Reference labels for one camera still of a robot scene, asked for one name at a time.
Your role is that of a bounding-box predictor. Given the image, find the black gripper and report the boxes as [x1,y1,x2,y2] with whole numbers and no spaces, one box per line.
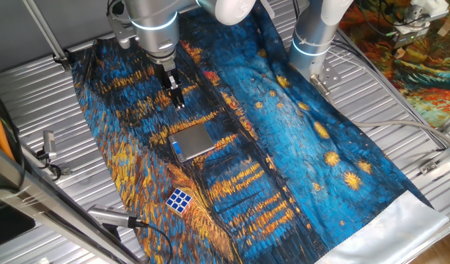
[154,60,186,111]

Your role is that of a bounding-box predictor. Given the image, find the blue white Rubik's cube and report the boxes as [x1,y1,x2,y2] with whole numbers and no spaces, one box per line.
[165,187,193,217]

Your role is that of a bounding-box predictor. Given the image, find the silver digital pocket scale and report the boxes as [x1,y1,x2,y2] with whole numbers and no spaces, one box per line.
[168,123,215,164]

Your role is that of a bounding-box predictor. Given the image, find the light wooden block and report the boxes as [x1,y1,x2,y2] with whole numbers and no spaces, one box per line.
[437,9,450,37]

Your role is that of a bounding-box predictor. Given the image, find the blue starry night cloth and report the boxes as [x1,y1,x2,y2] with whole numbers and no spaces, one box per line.
[70,0,450,264]

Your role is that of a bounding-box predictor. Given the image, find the slanted metal pole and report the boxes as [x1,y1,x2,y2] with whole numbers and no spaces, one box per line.
[21,0,73,71]

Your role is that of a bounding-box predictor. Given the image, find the orange sunflower painted cloth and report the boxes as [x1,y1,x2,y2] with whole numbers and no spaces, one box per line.
[338,0,450,129]

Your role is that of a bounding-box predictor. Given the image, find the grey device with green light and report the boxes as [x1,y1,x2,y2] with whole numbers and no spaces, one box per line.
[388,0,450,49]

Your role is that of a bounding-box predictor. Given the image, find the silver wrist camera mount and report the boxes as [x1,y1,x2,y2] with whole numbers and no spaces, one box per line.
[106,12,139,50]

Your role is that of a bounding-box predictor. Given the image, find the silver camera with black cable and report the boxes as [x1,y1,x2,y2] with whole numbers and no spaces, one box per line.
[87,204,174,264]

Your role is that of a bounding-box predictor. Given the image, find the small silver camera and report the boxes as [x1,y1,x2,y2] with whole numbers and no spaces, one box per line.
[43,130,58,161]

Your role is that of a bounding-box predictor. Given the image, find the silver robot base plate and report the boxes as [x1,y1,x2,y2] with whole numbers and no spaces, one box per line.
[309,58,342,98]

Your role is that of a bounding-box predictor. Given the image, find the black thick cable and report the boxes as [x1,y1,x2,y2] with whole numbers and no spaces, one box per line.
[0,83,26,194]

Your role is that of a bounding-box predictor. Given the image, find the aluminium frame bar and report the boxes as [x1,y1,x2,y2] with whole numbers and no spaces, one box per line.
[0,141,142,264]

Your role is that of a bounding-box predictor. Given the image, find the grey thick cable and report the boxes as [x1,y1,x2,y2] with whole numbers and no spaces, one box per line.
[325,91,450,147]

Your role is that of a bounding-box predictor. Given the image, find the aluminium corner bracket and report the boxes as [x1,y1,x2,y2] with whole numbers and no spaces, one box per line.
[418,141,450,176]

